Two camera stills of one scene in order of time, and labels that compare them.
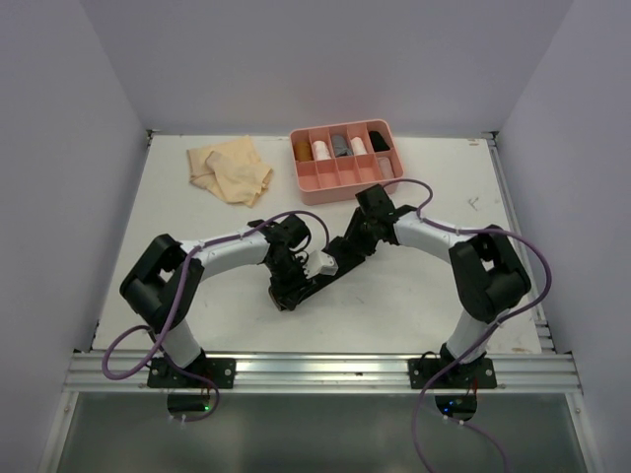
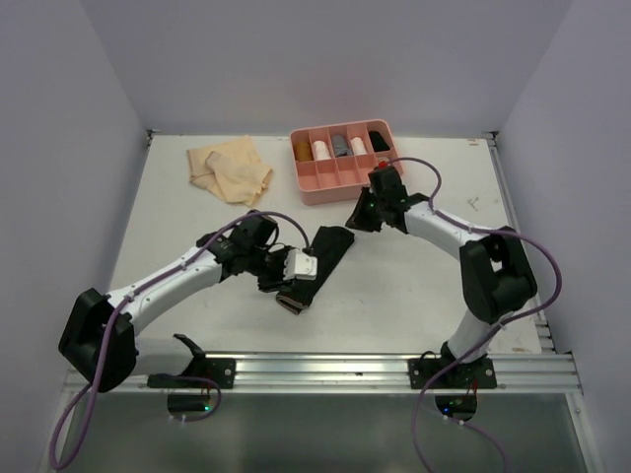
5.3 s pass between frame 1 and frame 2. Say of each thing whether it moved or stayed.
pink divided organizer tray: stayed
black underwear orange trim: moved
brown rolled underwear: stayed
